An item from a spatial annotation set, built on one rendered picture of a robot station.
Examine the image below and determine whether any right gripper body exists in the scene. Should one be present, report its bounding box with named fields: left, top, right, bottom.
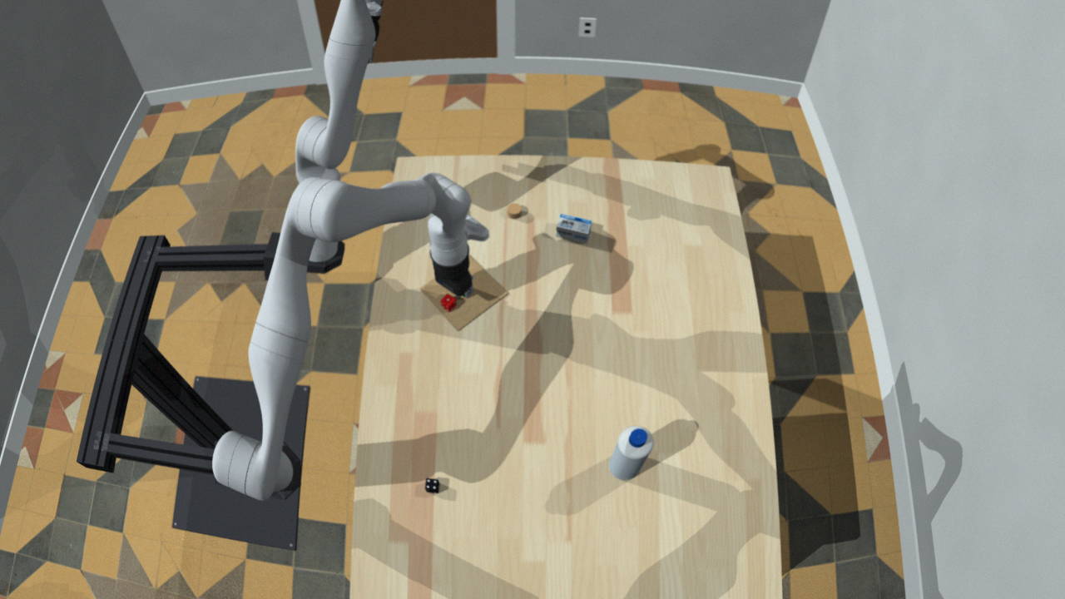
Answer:
left=430, top=214, right=489, bottom=296

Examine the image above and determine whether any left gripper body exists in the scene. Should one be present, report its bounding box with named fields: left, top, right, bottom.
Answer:
left=366, top=0, right=383, bottom=41

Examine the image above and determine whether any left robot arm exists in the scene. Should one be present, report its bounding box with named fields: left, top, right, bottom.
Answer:
left=295, top=0, right=375, bottom=262

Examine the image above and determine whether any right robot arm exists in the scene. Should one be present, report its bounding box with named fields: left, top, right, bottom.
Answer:
left=212, top=172, right=471, bottom=501

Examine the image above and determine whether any grey bottle with blue cap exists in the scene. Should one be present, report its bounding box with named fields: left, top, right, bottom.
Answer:
left=609, top=426, right=654, bottom=480

